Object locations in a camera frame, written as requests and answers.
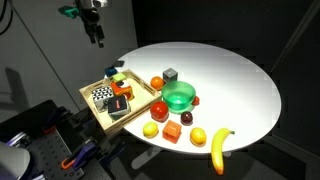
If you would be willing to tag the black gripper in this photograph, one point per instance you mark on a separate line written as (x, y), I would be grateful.
(89, 15)

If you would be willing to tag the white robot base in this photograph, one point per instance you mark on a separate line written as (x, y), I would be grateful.
(11, 162)

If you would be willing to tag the orange and white block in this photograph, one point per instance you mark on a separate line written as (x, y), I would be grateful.
(121, 89)

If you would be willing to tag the wooden tray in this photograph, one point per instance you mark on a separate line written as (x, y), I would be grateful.
(145, 97)

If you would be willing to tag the orange hollow block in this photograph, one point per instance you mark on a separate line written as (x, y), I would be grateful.
(172, 131)

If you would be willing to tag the black white checkered cube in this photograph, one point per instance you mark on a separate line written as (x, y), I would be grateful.
(101, 95)

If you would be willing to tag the black cube red mark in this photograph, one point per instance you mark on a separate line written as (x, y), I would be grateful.
(118, 106)

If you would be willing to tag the orange fruit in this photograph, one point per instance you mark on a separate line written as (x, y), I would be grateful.
(157, 82)

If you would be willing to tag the grey cube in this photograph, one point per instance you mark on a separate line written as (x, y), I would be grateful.
(170, 75)

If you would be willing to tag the red tomato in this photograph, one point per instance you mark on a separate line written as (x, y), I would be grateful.
(159, 110)

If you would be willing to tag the purple clamp orange tip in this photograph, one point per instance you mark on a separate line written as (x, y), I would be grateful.
(51, 124)
(80, 156)

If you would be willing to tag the green translucent bowl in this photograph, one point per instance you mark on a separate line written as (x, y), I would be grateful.
(178, 95)

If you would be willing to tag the small red fruit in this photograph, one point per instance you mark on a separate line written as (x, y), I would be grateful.
(196, 100)

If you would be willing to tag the dark purple plum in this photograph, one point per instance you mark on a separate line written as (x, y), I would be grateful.
(186, 118)

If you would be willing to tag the black perforated mounting board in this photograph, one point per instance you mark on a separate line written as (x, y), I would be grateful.
(50, 151)

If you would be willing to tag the white table leg foot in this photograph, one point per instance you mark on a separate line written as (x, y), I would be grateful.
(143, 156)

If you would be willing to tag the yellow orange lemon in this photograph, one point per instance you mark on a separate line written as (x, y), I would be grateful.
(198, 136)

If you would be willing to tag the yellow banana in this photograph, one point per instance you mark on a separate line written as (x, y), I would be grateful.
(218, 150)

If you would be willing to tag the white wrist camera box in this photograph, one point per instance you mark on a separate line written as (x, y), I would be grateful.
(101, 3)

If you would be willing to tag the teal camera mount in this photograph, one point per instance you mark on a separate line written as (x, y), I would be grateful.
(68, 11)

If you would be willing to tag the silver metal bracket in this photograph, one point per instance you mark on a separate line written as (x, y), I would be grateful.
(16, 138)

